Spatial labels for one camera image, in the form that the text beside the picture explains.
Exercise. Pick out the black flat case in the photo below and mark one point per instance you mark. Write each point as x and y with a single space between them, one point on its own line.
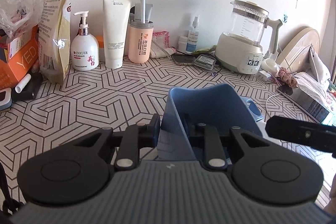
31 89

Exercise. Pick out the white pink-edged cloth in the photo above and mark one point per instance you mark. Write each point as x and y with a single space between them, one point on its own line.
160 45

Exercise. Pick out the small white pill bottle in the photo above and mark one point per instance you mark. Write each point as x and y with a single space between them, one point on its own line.
182 43

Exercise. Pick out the black tablet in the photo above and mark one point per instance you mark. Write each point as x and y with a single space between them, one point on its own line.
307 104

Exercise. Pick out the beige powder bag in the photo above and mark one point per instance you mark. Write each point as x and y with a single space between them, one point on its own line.
55 40

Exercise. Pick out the white small tube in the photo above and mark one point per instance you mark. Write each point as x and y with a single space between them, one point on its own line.
22 83

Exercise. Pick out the pink crochet flower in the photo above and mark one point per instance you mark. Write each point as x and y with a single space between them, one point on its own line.
287 78

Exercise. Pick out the small clear plastic box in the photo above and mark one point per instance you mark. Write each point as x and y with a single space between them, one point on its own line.
205 62

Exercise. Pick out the small white spray bottle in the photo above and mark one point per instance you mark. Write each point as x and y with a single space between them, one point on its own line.
192 38

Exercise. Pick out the glass electric kettle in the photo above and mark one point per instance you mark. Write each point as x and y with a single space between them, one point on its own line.
239 48

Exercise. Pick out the clear plastic bag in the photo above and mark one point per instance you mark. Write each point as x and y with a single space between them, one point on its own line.
20 16

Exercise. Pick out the orange cardboard box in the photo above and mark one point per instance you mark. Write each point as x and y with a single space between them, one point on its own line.
18 57

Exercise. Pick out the white cream tube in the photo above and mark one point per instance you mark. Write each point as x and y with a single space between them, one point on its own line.
115 21

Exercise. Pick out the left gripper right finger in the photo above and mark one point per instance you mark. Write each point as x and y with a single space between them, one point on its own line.
206 137

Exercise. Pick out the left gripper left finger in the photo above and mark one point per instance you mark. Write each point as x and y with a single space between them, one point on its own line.
134 138

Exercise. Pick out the pink toothbrush holder cup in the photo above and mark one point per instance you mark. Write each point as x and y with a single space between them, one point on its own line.
140 37

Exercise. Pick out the white pump lotion bottle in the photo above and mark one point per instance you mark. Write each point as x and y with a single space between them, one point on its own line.
84 47

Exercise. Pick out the grey white small device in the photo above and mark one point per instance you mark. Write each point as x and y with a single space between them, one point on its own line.
5 99

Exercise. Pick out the black smartphone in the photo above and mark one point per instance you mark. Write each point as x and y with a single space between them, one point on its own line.
186 60

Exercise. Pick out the blue white toothbrush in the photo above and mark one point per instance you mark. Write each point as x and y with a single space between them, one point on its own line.
143 11

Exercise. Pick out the beige round cushion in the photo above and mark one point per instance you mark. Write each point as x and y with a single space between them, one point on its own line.
295 56

